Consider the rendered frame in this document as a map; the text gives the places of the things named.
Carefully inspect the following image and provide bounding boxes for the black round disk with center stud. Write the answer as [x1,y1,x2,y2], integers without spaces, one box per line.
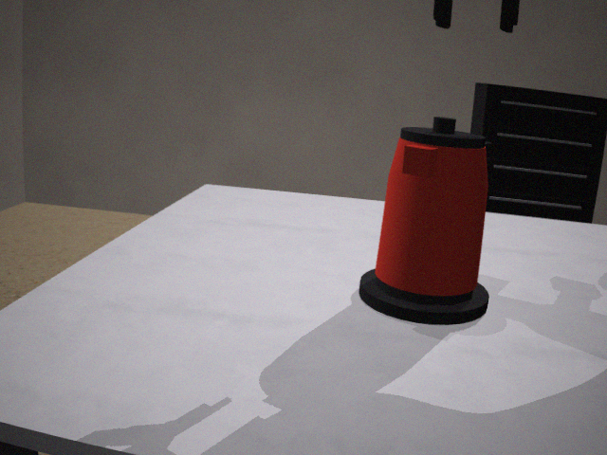
[359,269,489,325]

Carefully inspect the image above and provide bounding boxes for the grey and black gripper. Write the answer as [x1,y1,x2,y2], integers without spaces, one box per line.
[433,0,520,33]

